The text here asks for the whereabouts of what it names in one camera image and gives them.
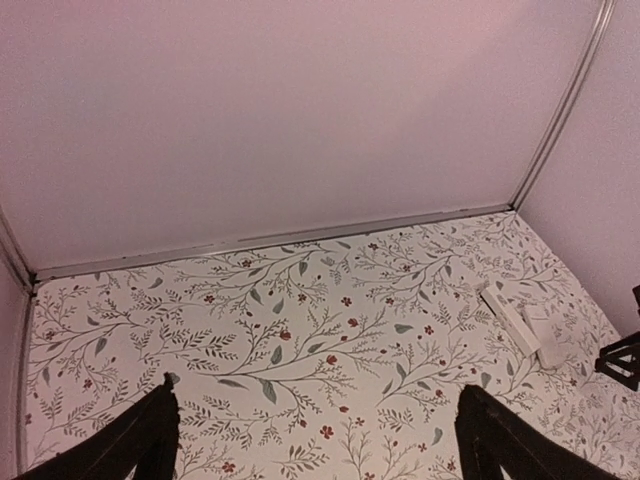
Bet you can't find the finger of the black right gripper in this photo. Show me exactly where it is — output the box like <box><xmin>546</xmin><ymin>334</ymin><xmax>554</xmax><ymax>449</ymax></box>
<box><xmin>594</xmin><ymin>334</ymin><xmax>639</xmax><ymax>390</ymax></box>

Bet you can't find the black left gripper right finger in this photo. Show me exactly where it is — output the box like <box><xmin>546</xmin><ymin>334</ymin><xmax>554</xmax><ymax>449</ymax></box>
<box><xmin>455</xmin><ymin>385</ymin><xmax>615</xmax><ymax>479</ymax></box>

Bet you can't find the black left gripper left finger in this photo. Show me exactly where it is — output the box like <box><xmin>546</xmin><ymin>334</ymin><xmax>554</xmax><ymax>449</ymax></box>
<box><xmin>19</xmin><ymin>373</ymin><xmax>180</xmax><ymax>479</ymax></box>

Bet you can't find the white battery holder box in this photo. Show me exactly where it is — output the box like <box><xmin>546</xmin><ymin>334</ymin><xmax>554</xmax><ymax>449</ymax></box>
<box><xmin>523</xmin><ymin>305</ymin><xmax>568</xmax><ymax>370</ymax></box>

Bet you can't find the white plastic strip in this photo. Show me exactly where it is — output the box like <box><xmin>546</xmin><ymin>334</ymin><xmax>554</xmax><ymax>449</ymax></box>
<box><xmin>481</xmin><ymin>285</ymin><xmax>540</xmax><ymax>357</ymax></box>

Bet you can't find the floral patterned table mat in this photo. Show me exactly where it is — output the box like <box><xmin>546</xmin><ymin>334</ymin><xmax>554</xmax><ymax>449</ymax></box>
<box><xmin>24</xmin><ymin>213</ymin><xmax>639</xmax><ymax>479</ymax></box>

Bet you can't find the left aluminium frame post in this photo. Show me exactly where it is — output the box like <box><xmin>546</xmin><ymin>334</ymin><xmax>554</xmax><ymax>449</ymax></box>
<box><xmin>0</xmin><ymin>210</ymin><xmax>37</xmax><ymax>297</ymax></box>

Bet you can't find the aluminium frame post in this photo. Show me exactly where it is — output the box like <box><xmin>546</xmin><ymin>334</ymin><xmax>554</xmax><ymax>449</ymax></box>
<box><xmin>508</xmin><ymin>0</ymin><xmax>617</xmax><ymax>212</ymax></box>
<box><xmin>0</xmin><ymin>210</ymin><xmax>37</xmax><ymax>297</ymax></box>

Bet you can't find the right aluminium frame post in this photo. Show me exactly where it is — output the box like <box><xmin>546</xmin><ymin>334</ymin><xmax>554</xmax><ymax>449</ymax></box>
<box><xmin>508</xmin><ymin>0</ymin><xmax>617</xmax><ymax>212</ymax></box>

